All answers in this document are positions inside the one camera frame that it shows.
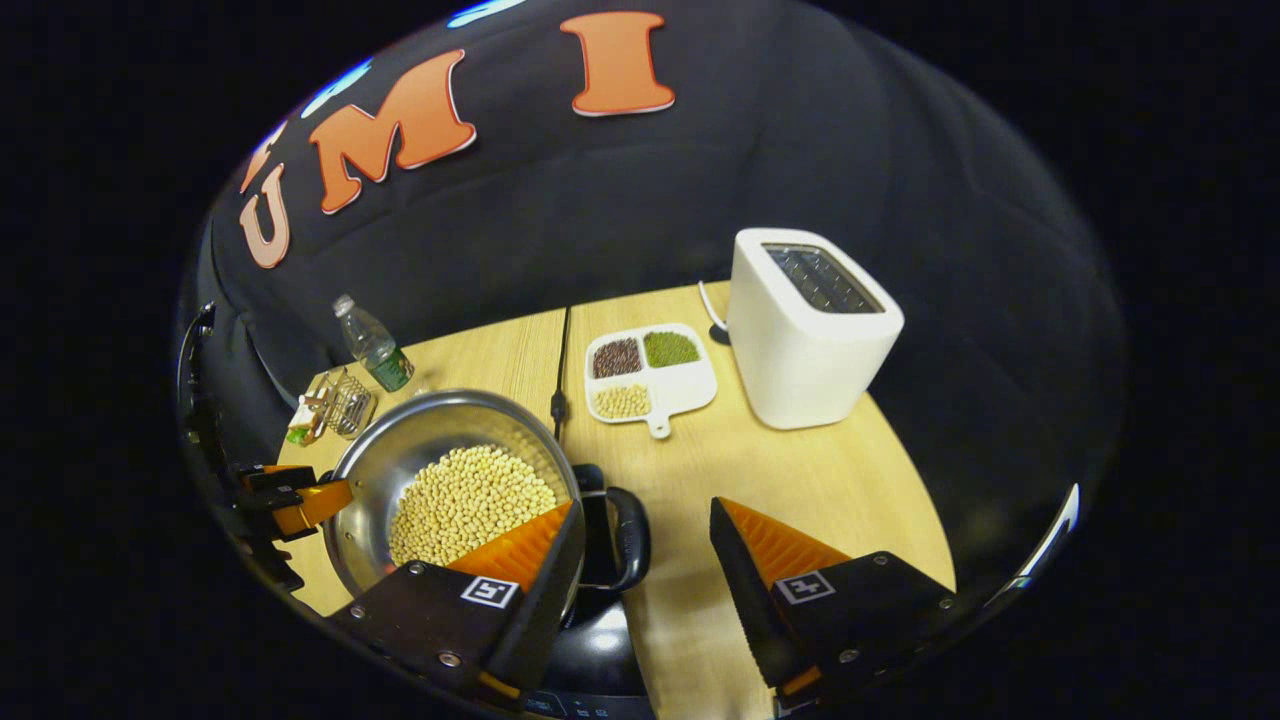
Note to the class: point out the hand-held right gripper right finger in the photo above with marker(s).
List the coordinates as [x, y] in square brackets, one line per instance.
[755, 600]

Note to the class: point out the pile of soybeans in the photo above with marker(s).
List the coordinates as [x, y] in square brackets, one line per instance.
[465, 500]

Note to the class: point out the clear water bottle green label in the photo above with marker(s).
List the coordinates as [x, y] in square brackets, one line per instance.
[375, 345]

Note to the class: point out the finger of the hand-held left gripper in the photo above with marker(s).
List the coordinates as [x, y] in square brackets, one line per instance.
[280, 478]
[310, 505]

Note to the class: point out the black backdrop cloth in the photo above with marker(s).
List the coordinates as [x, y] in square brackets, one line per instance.
[800, 150]

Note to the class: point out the white divided plate with beans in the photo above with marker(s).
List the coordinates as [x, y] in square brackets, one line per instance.
[680, 385]

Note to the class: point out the black induction cooktop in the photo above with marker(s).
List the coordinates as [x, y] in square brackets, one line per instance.
[600, 650]

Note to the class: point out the white toaster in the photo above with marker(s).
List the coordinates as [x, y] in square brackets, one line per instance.
[800, 360]

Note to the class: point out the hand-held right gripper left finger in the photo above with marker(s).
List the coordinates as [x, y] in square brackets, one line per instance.
[545, 610]

